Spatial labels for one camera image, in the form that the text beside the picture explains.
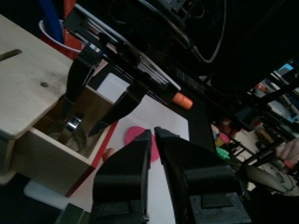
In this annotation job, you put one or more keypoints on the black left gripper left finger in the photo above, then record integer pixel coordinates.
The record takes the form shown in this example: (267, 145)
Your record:
(121, 175)

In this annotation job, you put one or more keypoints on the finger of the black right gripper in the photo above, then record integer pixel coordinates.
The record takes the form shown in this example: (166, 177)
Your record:
(121, 109)
(79, 75)

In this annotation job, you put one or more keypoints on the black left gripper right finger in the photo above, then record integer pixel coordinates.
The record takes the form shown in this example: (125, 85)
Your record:
(198, 178)

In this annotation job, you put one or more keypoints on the wooden drawer with red edge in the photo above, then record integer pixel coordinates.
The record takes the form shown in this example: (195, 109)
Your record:
(51, 166)

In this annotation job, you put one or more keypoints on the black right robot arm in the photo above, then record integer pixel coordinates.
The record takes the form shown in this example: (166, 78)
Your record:
(155, 26)

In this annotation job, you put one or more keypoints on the flat pink dough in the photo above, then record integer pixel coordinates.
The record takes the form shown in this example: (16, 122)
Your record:
(134, 133)

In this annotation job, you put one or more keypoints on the round metal dough cutter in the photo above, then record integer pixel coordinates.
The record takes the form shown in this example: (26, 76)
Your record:
(73, 126)

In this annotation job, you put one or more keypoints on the light wooden drawer cabinet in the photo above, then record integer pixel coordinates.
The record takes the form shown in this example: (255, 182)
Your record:
(27, 75)

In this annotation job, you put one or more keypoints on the person's hand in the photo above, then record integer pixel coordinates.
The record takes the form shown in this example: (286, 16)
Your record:
(290, 153)

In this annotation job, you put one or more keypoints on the small tan wooden knob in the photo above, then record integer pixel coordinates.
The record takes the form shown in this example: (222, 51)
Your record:
(107, 153)

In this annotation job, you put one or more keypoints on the small green toy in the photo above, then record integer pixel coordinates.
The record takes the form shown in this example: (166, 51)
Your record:
(222, 153)

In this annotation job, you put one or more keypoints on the red plastic cup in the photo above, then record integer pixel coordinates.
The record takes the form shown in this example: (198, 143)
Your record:
(58, 46)

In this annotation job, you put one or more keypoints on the dark green box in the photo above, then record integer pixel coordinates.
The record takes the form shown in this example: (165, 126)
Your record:
(73, 215)

